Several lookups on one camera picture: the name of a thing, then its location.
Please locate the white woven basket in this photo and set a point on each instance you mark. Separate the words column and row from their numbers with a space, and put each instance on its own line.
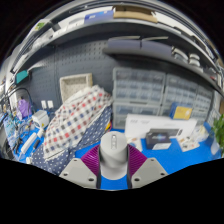
column 75, row 85

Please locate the long white keyboard box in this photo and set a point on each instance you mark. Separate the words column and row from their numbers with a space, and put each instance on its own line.
column 143, row 123

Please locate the yellow and blue box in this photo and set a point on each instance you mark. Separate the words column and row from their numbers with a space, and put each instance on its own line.
column 181, row 111

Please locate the dark grey pegboard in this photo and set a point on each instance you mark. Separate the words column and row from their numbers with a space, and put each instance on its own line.
column 66, row 60

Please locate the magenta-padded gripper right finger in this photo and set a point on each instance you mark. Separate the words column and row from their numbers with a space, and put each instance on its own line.
column 150, row 171

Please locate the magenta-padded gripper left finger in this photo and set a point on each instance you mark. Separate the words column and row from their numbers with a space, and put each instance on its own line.
column 76, row 171

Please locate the green potted plant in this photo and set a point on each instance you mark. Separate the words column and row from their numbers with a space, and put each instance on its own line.
column 218, row 130

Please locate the light grey computer mouse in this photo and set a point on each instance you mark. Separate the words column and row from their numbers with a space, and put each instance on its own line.
column 113, row 153

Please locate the clear plastic container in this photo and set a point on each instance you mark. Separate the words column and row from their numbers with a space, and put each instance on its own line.
column 199, row 134

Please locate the yellow red packet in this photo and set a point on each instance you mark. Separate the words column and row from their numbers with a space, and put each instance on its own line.
column 108, row 126

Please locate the teal holder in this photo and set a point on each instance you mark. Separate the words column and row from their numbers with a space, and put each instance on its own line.
column 22, row 76

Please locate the white boxy device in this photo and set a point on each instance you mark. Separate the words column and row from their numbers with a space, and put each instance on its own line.
column 40, row 118

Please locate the small black box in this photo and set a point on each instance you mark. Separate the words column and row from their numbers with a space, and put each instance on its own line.
column 158, row 140

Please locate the purple bag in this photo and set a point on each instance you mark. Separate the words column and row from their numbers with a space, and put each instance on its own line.
column 24, row 108

